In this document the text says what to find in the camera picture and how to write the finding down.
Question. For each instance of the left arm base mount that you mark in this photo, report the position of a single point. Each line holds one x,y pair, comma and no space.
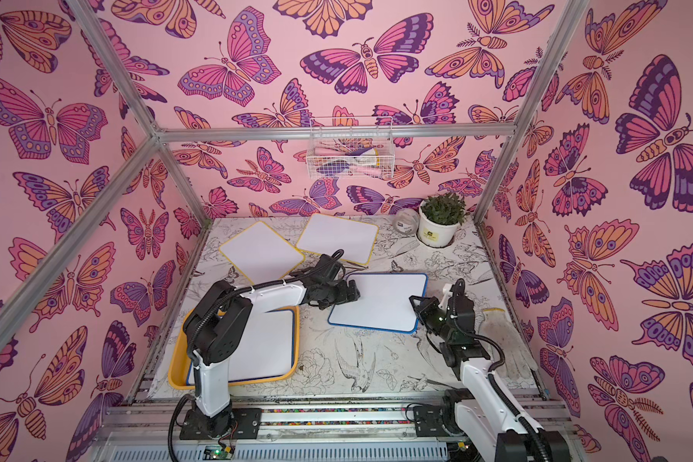
236,423

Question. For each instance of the yellow-framed whiteboard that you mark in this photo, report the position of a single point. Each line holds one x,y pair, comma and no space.
325,234
261,254

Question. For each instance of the white wire wall basket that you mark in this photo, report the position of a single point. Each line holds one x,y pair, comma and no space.
351,146

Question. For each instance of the green circuit board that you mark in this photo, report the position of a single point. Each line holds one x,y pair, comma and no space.
218,453

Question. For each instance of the clear tape roll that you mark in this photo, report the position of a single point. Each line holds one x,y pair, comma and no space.
406,221

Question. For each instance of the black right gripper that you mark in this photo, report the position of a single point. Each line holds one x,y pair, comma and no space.
454,309

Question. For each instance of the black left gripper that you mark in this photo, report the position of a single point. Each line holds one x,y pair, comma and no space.
345,293

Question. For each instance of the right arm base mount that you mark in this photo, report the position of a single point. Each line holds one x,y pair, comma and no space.
457,416

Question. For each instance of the white knit work glove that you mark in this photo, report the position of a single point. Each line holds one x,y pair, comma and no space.
516,361

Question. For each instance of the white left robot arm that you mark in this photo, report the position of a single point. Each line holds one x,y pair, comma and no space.
214,331

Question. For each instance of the aluminium cage frame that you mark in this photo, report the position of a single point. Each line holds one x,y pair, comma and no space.
107,169

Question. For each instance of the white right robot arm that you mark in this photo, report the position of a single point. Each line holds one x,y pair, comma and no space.
483,411

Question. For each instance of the aluminium rail base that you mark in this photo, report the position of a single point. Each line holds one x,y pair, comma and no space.
339,428

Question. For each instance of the potted green plant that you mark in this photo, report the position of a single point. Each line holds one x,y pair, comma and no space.
440,218

